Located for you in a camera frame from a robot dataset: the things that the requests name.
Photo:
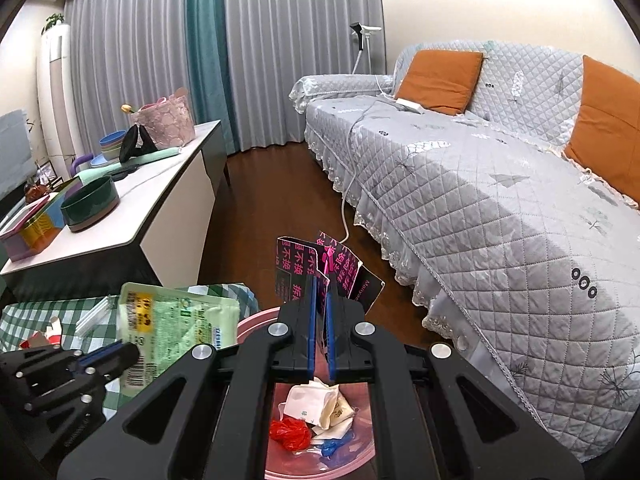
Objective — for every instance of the pale green food packet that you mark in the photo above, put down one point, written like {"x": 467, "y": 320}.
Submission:
{"x": 175, "y": 320}

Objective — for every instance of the white coffee table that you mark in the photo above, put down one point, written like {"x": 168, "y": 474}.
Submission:
{"x": 150, "y": 200}

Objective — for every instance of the pink woven basket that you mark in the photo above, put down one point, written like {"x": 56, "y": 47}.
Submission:
{"x": 165, "y": 122}

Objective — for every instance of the yellow flower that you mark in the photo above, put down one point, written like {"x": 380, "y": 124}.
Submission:
{"x": 128, "y": 108}

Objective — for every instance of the black remote control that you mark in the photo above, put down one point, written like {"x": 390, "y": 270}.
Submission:
{"x": 122, "y": 170}

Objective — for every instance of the green potted plant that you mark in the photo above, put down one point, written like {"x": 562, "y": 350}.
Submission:
{"x": 54, "y": 21}

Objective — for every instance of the blue plate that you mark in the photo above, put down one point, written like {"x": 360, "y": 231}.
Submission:
{"x": 97, "y": 161}

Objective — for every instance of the pink plastic basin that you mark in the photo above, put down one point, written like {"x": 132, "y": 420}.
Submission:
{"x": 255, "y": 327}

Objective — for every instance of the grey television dust cover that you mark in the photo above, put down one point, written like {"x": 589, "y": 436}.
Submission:
{"x": 14, "y": 150}

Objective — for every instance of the blue crumpled wrapper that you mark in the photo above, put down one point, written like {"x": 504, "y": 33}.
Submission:
{"x": 329, "y": 448}

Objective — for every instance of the white power strip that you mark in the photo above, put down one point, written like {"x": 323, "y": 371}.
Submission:
{"x": 409, "y": 105}

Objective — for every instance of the white standing air conditioner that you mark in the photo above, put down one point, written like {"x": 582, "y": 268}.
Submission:
{"x": 57, "y": 90}

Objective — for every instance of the orange cushion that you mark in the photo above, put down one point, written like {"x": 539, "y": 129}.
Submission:
{"x": 440, "y": 80}
{"x": 607, "y": 130}

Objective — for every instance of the white plastic sticks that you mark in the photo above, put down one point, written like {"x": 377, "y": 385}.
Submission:
{"x": 95, "y": 315}

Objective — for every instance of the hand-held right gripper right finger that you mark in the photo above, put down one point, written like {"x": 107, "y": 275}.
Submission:
{"x": 328, "y": 345}

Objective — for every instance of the teal curtain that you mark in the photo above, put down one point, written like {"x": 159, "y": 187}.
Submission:
{"x": 210, "y": 55}

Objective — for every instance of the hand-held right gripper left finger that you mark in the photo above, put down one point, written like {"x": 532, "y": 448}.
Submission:
{"x": 312, "y": 332}

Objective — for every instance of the small brown ornament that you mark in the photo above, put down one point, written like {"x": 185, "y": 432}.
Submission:
{"x": 38, "y": 190}

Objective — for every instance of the colourful striped tin box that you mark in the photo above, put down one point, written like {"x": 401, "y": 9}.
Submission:
{"x": 30, "y": 230}

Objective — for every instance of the dark green bowl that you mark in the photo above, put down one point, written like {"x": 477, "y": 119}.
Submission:
{"x": 90, "y": 205}

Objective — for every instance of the white crumpled packet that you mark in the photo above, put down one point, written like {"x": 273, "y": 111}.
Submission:
{"x": 302, "y": 400}

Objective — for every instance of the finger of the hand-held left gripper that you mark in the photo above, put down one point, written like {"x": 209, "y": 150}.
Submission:
{"x": 75, "y": 392}
{"x": 122, "y": 355}

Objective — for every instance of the black pink printed carton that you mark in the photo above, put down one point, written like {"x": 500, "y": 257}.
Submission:
{"x": 345, "y": 265}

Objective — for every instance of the red white small carton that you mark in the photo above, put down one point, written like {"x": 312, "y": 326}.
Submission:
{"x": 42, "y": 335}

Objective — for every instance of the red plastic bag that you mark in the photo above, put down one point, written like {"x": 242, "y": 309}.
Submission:
{"x": 290, "y": 435}

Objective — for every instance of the white floor lamp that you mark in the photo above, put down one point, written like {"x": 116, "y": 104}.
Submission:
{"x": 361, "y": 35}

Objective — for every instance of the mint green cloth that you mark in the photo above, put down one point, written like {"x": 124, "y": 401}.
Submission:
{"x": 160, "y": 156}

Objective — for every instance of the grey quilted sofa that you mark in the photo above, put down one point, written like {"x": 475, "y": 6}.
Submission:
{"x": 475, "y": 200}

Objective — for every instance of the stack of pastel bowls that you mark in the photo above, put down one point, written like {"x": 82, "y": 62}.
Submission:
{"x": 112, "y": 145}

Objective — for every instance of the green checkered cloth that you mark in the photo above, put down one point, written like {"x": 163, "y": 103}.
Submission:
{"x": 30, "y": 310}

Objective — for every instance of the grey curtain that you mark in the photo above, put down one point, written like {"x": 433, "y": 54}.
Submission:
{"x": 130, "y": 60}
{"x": 300, "y": 50}

